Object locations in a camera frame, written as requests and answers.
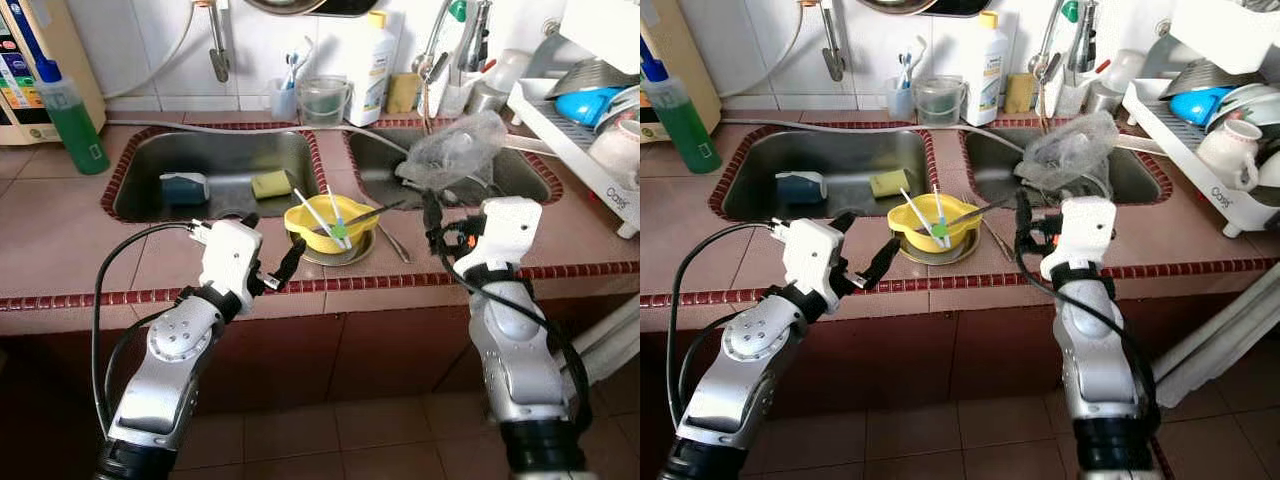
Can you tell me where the yellow plastic bowl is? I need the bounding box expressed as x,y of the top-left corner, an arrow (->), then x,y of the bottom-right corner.
887,194 -> 984,253
284,194 -> 381,255

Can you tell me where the steel fork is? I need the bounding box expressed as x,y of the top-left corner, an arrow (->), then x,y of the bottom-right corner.
982,221 -> 1015,264
377,221 -> 412,264

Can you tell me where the steel spoon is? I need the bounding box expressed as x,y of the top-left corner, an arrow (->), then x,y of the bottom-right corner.
948,200 -> 1011,229
345,201 -> 407,229

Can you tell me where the white green plastic spoon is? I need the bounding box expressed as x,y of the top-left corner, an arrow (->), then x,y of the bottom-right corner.
897,187 -> 951,241
292,187 -> 349,241

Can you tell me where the round steel plate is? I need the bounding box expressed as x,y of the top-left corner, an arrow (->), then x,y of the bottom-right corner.
300,230 -> 378,267
900,230 -> 981,266

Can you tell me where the yellow sponge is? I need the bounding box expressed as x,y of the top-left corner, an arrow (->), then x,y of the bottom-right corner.
868,168 -> 911,199
250,170 -> 294,199

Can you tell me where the dark blue mug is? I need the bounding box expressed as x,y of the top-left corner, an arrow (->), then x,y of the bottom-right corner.
160,172 -> 211,206
775,170 -> 829,206

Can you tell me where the steel sink basin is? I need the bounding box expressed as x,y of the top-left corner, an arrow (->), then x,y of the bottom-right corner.
100,125 -> 326,223
345,125 -> 563,208
710,125 -> 941,223
958,125 -> 1173,208

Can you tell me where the clear plastic bag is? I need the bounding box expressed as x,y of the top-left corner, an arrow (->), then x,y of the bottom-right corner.
397,110 -> 508,191
1018,110 -> 1121,191

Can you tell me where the clear toothbrush cup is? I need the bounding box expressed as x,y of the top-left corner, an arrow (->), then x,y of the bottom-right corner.
885,78 -> 916,121
268,78 -> 301,121

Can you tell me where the steel cup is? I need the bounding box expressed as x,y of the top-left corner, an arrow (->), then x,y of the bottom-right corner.
465,80 -> 509,116
1085,80 -> 1126,116

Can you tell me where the clear plastic bucket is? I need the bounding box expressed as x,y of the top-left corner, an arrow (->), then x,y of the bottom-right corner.
912,75 -> 969,126
298,75 -> 353,126

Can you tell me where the white dish rack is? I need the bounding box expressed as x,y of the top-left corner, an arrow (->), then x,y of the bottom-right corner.
507,75 -> 641,239
1122,78 -> 1280,239

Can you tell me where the white yellow-capped detergent bottle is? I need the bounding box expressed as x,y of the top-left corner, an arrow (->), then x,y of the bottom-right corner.
347,10 -> 398,128
962,10 -> 1011,128

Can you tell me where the blue white toothbrush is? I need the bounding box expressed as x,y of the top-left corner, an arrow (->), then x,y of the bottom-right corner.
897,38 -> 929,91
283,38 -> 313,91

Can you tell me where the clear plastic container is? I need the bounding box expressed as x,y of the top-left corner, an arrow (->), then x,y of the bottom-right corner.
490,48 -> 531,96
1105,48 -> 1146,93

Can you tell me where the green dish soap bottle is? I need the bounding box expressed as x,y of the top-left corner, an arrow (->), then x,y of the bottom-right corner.
640,40 -> 723,176
35,58 -> 111,176

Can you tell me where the white metal pole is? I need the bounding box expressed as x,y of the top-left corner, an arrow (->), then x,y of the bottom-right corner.
1150,270 -> 1280,409
575,295 -> 641,386

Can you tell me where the blue bowl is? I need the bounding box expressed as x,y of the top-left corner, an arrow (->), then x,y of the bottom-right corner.
553,85 -> 626,129
1168,87 -> 1236,129

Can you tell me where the steel bowl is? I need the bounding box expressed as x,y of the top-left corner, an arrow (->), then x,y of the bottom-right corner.
1160,58 -> 1256,101
543,58 -> 641,101

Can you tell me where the hanging steel pan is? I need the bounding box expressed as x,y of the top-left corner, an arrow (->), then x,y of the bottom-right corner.
243,0 -> 381,18
855,0 -> 996,18

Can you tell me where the beige water purifier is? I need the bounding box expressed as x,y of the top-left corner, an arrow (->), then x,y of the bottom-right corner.
0,0 -> 106,146
640,0 -> 723,141

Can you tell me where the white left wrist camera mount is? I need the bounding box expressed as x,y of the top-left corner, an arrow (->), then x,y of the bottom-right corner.
780,218 -> 846,316
190,218 -> 264,316

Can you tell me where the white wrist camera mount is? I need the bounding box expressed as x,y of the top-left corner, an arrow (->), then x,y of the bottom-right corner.
190,218 -> 264,316
452,197 -> 543,281
1040,195 -> 1118,281
780,218 -> 846,316

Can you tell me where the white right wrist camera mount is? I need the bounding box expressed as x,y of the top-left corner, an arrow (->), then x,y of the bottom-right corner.
452,197 -> 543,281
1040,195 -> 1118,281

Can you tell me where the grey wall tap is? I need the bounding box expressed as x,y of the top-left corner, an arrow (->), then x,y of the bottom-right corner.
205,0 -> 233,83
820,0 -> 849,83

